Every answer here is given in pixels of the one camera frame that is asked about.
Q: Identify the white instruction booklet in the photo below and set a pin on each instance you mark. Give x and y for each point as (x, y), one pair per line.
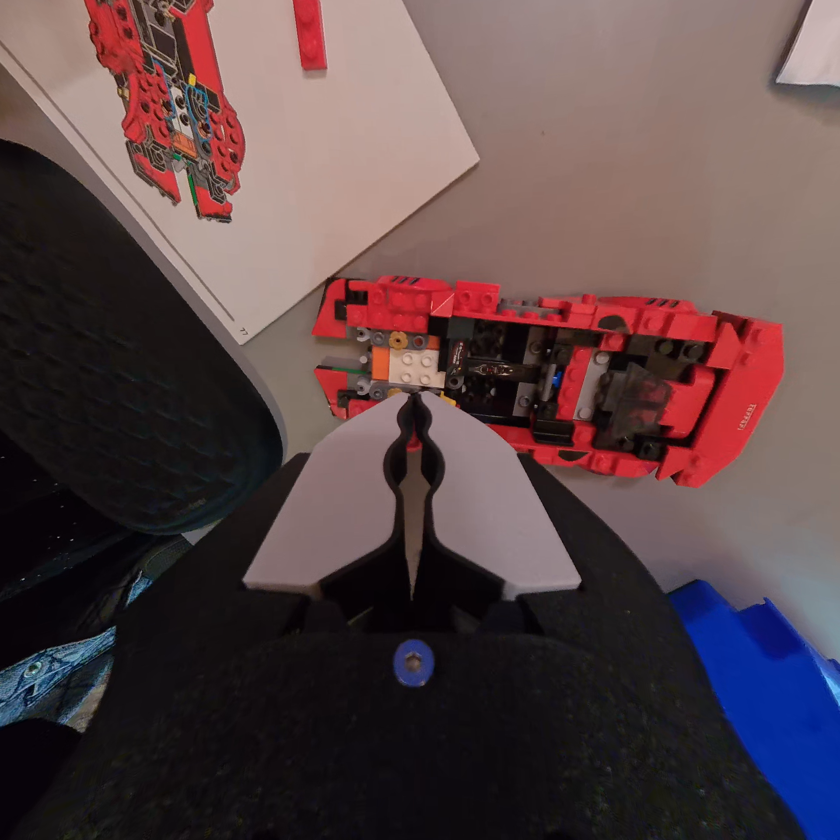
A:
(328, 164)

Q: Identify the black mesh chair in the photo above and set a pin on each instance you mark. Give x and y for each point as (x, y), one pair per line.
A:
(118, 341)

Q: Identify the person's black speckled clothing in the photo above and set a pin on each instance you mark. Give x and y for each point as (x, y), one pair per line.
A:
(46, 525)

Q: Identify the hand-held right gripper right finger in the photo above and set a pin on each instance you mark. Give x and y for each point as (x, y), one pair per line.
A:
(492, 518)

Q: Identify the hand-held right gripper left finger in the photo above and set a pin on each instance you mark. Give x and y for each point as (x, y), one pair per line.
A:
(328, 512)

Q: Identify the red flat brick plate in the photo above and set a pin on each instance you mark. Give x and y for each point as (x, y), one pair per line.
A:
(310, 33)

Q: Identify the person's blue jeans leg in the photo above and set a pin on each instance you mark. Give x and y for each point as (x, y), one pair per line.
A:
(59, 669)

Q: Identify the blue plastic bin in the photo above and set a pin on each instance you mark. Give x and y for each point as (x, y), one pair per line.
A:
(754, 669)

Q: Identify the red toy brick car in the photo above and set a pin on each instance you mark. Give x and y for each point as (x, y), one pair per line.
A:
(722, 367)

